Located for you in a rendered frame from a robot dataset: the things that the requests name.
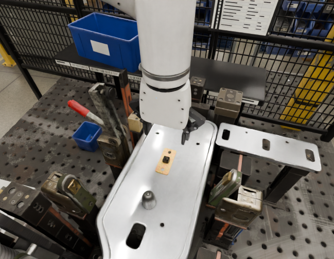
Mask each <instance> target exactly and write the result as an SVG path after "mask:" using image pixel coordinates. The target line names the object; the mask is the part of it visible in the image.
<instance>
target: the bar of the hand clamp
mask: <svg viewBox="0 0 334 259"><path fill-rule="evenodd" d="M87 92H88V94H90V96H91V98H92V100H93V102H94V104H95V106H96V108H97V110H98V112H99V114H100V116H101V118H102V120H103V122H104V124H105V126H106V128H107V130H108V132H109V134H110V136H114V137H116V138H118V139H119V141H120V144H121V140H120V138H119V135H118V133H117V131H116V129H117V130H118V131H121V133H122V135H121V136H123V137H125V136H126V133H125V131H124V128H123V126H122V124H121V121H120V119H119V117H118V114H117V112H116V109H115V107H114V105H113V102H112V100H113V99H114V98H115V96H116V91H115V89H114V88H113V87H108V88H106V86H105V84H104V83H98V82H97V83H96V84H95V85H94V86H93V87H92V88H91V89H89V90H88V91H87Z"/></svg>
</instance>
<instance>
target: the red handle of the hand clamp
mask: <svg viewBox="0 0 334 259"><path fill-rule="evenodd" d="M68 107H70V108H71V109H73V110H74V111H76V112H77V113H79V114H80V115H82V116H83V117H86V118H88V119H89V120H91V121H92V122H94V123H95V124H97V125H98V126H100V127H101V128H103V129H104V130H106V131H107V132H108V130H107V128H106V126H105V124H104V122H103V120H102V119H100V118H99V117H97V116H96V115H94V114H93V113H91V112H90V110H88V109H87V108H85V107H84V106H82V105H81V104H79V103H78V102H76V101H75V100H69V101H68ZM116 131H117V133H118V135H119V137H120V136H121V135H122V133H121V131H118V130H117V129H116Z"/></svg>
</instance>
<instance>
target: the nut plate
mask: <svg viewBox="0 0 334 259"><path fill-rule="evenodd" d="M169 151H171V154H168V152H169ZM176 153H177V152H176V151H175V150H172V149H168V148H164V150H163V152H162V155H161V157H160V159H159V162H158V164H157V166H156V168H155V171H156V172H157V173H161V174H164V175H168V174H169V171H170V168H171V166H172V163H173V161H174V158H175V155H176ZM165 157H167V158H168V159H167V160H165ZM161 169H164V171H161Z"/></svg>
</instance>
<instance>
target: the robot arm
mask: <svg viewBox="0 0 334 259"><path fill-rule="evenodd" d="M101 1H103V2H106V3H108V4H110V5H111V6H113V7H115V8H117V9H119V10H120V11H122V12H124V13H126V14H127V15H129V16H131V17H132V18H134V19H135V20H137V29H138V39H139V49H140V59H141V63H140V64H139V67H138V68H139V70H141V71H142V75H143V77H142V79H141V82H140V92H139V98H138V99H135V100H131V102H130V103H129V106H130V107H131V109H132V110H133V111H134V114H135V115H137V116H138V117H139V118H140V122H141V123H143V129H144V132H145V135H148V134H149V132H150V130H151V128H152V123H154V124H158V125H161V126H165V127H170V128H174V129H178V130H183V132H182V141H181V144H182V145H184V144H185V141H188V140H189V137H190V132H192V131H195V130H197V129H198V128H199V127H201V126H202V125H203V124H204V123H205V120H206V118H205V117H204V116H202V115H201V114H200V113H198V112H197V111H196V110H194V109H193V108H191V89H190V81H189V72H190V61H191V50H192V39H193V33H194V22H195V11H196V0H101ZM189 116H190V117H192V118H193V119H194V120H195V121H194V122H191V121H190V119H189V118H188V117H189Z"/></svg>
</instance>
